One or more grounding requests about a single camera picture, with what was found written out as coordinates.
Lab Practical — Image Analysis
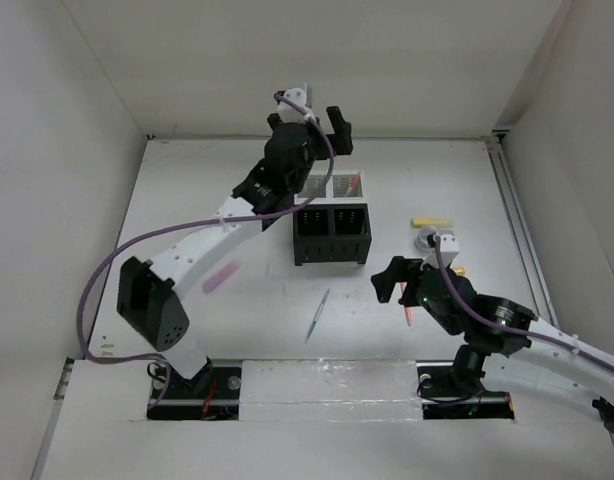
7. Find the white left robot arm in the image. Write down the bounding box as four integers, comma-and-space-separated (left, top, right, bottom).
116, 103, 353, 397

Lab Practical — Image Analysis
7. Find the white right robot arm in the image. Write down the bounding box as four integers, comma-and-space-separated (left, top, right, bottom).
371, 256, 614, 434

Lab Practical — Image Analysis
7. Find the clear jar of paperclips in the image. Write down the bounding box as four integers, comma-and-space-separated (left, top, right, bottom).
414, 225, 438, 252

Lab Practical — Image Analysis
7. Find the orange red pen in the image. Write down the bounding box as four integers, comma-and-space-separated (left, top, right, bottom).
399, 282, 413, 327

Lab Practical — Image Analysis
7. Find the yellow highlighter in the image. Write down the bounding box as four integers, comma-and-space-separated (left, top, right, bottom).
411, 217, 455, 229

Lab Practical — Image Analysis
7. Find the white slotted organizer box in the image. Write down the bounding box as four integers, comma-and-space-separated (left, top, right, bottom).
294, 170, 366, 205

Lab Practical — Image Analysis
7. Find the black slotted organizer box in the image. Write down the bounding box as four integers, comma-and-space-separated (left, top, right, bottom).
292, 203, 372, 266

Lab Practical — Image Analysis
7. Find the pink highlighter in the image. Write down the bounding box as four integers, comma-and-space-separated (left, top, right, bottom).
202, 262, 240, 294

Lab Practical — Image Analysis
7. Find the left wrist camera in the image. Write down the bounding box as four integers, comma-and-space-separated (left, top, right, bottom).
274, 83, 313, 123

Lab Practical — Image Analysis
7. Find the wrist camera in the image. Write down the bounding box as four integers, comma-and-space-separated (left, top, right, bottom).
423, 229, 460, 269
274, 83, 313, 123

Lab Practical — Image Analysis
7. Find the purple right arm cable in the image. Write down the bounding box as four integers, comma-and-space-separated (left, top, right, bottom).
433, 234, 614, 379

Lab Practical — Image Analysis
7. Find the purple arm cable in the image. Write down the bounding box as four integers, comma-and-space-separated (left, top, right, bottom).
433, 234, 614, 379
76, 92, 336, 365

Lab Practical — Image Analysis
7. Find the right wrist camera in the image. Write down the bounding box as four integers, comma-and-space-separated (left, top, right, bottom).
423, 229, 460, 269

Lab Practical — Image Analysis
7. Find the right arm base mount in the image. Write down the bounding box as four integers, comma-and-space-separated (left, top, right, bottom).
416, 345, 515, 420

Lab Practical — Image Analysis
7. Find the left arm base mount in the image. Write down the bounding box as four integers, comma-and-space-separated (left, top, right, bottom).
146, 360, 243, 421

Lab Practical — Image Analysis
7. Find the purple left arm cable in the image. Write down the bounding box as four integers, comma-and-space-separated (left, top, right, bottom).
76, 92, 336, 365

